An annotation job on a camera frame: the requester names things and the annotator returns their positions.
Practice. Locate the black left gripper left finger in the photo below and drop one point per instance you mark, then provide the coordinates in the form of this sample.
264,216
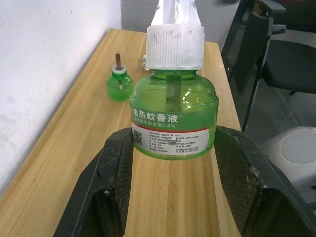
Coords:
108,172

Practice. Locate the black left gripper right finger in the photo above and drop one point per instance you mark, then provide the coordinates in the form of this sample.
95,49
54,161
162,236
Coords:
251,177

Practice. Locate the green labelled repellent liquid bottle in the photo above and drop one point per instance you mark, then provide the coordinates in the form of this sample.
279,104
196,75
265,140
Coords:
172,103

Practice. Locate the white mosquito repellent heater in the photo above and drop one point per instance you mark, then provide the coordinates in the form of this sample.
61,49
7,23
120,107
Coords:
175,47

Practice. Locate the small green bottle with wick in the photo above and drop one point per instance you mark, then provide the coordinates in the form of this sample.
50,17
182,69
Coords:
119,86

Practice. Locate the black office chair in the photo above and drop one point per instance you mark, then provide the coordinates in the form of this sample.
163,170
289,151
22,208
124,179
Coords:
291,69

